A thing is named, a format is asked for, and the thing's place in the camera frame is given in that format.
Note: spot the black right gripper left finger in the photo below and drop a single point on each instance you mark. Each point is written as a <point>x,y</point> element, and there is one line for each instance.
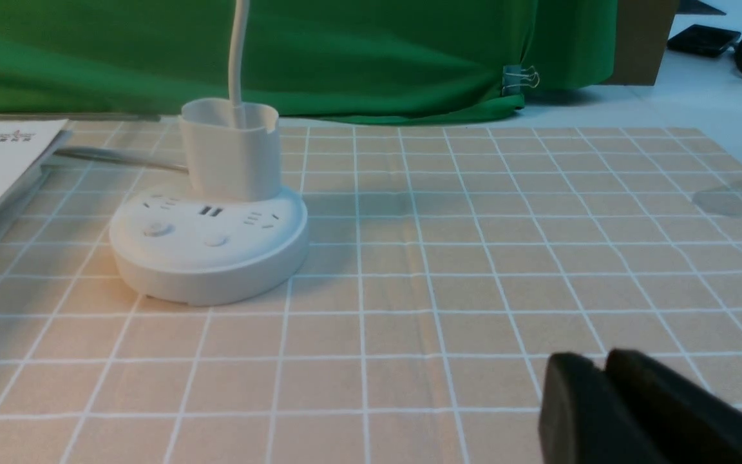
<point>584,420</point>

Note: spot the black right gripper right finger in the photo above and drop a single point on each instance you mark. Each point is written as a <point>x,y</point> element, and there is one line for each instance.
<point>687,423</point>

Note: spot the white desk lamp with sockets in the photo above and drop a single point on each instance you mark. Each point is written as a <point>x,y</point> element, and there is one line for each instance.
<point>232,230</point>

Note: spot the beige checked tablecloth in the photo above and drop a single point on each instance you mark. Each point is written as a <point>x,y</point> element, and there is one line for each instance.
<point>446,265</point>

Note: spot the silver binder clip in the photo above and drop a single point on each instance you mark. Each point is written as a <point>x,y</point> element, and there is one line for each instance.
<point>515,79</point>

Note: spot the black flat device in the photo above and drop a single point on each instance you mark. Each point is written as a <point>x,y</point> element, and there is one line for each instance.
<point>707,41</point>

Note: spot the brown cardboard box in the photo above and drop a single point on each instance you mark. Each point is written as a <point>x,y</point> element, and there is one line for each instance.
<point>642,32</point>

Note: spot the green backdrop cloth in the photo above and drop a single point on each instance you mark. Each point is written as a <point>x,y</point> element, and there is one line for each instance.
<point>360,62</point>

